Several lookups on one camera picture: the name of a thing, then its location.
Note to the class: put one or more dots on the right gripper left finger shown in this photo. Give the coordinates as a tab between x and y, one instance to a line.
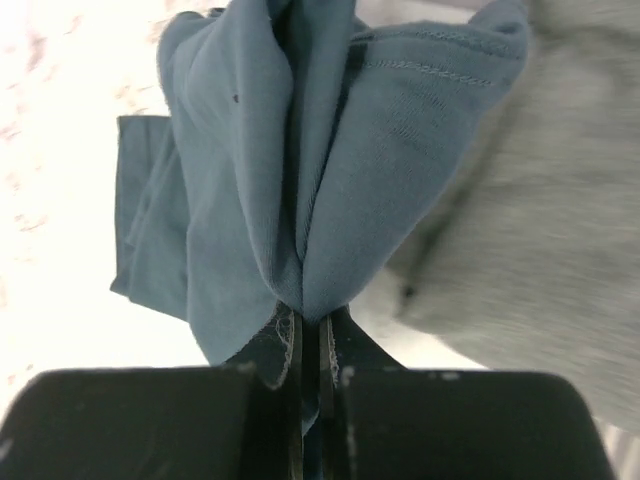
239	420

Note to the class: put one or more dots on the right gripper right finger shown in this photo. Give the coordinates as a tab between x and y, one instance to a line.
381	420

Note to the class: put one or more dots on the blue grey t shirt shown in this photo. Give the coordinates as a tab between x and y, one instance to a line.
300	149

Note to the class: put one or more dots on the folded grey t shirt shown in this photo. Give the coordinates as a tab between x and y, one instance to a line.
531	258

